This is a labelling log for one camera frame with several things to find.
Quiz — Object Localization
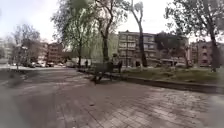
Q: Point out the person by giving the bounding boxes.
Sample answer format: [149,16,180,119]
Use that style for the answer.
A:
[116,58,124,74]

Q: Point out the bench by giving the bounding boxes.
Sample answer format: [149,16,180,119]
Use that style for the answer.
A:
[91,61,115,84]

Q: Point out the tall bare tree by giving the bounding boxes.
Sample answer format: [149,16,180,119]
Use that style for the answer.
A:
[87,0,129,64]

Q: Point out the grey apartment building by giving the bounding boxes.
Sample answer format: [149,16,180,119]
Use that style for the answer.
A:
[117,30,190,68]

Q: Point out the leaning tree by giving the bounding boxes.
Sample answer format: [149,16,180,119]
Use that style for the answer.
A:
[128,0,149,69]

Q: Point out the grey brick pavement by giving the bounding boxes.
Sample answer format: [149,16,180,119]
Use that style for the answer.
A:
[0,67,224,128]

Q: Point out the green willow tree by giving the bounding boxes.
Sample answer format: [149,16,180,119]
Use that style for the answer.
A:
[51,0,101,68]

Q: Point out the stone kerb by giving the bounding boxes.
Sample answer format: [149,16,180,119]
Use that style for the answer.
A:
[77,68,224,95]

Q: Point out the brown apartment building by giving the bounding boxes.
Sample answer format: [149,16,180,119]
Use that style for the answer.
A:
[39,41,68,65]

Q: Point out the dark bushy tree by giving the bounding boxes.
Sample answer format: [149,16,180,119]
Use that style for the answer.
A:
[155,31,188,67]

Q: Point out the grass patch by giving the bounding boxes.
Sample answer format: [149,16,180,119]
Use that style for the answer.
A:
[120,66,224,84]

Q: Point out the row of parked cars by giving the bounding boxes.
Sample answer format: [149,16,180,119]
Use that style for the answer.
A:
[20,60,78,69]

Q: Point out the red brick building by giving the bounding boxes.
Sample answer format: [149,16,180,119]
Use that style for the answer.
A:
[190,40,224,68]

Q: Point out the large leafy tree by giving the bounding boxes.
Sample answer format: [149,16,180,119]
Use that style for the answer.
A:
[165,0,224,73]

